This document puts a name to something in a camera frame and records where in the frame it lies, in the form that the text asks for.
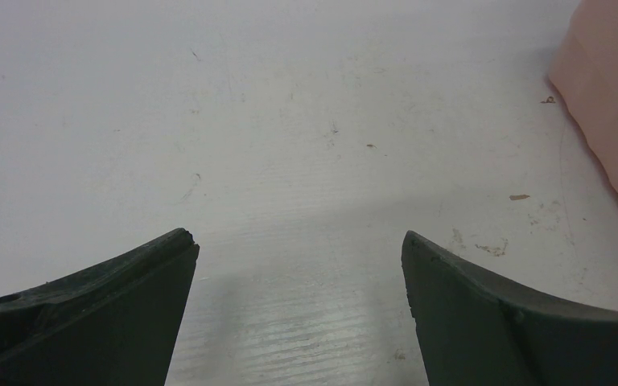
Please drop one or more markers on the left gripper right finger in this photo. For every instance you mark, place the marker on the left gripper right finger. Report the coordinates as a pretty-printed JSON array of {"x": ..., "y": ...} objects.
[{"x": 476, "y": 327}]

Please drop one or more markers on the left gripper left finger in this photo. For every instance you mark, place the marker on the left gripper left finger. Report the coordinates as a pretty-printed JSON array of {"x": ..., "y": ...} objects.
[{"x": 114, "y": 323}]

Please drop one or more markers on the pink plastic bin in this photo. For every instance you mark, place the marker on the pink plastic bin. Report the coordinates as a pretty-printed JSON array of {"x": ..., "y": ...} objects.
[{"x": 585, "y": 73}]

